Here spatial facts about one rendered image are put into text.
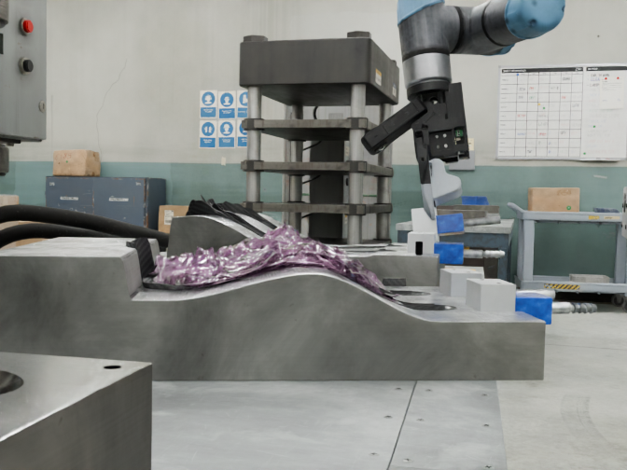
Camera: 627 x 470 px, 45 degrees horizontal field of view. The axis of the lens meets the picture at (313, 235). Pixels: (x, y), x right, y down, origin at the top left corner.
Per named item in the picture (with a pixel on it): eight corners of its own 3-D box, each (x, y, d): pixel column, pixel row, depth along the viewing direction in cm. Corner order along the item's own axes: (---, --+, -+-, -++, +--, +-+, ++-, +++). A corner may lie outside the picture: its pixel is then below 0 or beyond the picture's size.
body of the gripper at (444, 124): (469, 154, 112) (460, 76, 113) (411, 161, 114) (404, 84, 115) (470, 163, 119) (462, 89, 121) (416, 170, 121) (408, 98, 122)
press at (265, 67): (399, 309, 650) (406, 69, 639) (363, 340, 502) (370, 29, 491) (296, 302, 675) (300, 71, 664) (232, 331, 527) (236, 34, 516)
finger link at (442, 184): (464, 209, 109) (457, 152, 112) (423, 214, 110) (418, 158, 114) (465, 216, 112) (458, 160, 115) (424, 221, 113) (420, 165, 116)
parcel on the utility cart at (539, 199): (572, 219, 692) (573, 187, 690) (579, 220, 660) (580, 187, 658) (526, 217, 698) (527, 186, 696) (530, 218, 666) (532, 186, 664)
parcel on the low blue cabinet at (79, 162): (102, 177, 825) (102, 151, 824) (85, 176, 793) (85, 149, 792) (68, 176, 836) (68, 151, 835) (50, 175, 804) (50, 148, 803)
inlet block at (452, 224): (501, 239, 116) (498, 204, 117) (502, 236, 111) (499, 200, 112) (416, 246, 119) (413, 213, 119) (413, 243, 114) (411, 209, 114)
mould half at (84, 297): (463, 329, 95) (466, 242, 94) (544, 380, 69) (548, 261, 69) (58, 327, 91) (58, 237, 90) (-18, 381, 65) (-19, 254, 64)
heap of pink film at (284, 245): (378, 286, 90) (379, 221, 90) (410, 309, 73) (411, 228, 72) (159, 283, 88) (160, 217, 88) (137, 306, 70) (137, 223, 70)
